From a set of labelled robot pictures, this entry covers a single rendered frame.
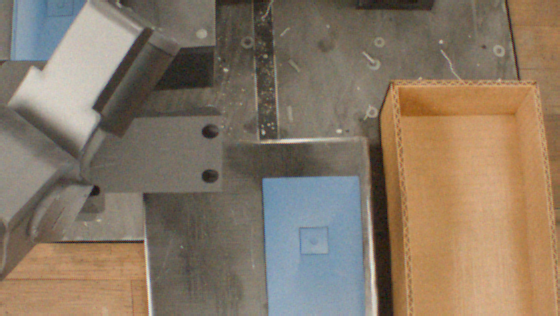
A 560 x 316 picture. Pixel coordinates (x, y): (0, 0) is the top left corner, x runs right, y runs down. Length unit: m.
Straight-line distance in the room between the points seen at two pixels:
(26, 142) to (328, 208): 0.39
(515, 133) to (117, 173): 0.39
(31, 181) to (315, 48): 0.46
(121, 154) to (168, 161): 0.03
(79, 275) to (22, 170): 0.37
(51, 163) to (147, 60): 0.09
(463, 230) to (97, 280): 0.28
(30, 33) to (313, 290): 0.28
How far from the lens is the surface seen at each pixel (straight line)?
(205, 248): 0.88
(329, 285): 0.87
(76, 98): 0.59
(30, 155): 0.54
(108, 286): 0.89
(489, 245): 0.92
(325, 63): 0.95
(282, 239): 0.88
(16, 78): 0.72
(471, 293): 0.91
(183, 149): 0.67
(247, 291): 0.87
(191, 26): 0.86
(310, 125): 0.93
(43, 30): 0.85
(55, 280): 0.90
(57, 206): 0.55
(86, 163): 0.61
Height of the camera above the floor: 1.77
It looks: 72 degrees down
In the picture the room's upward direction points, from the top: 12 degrees clockwise
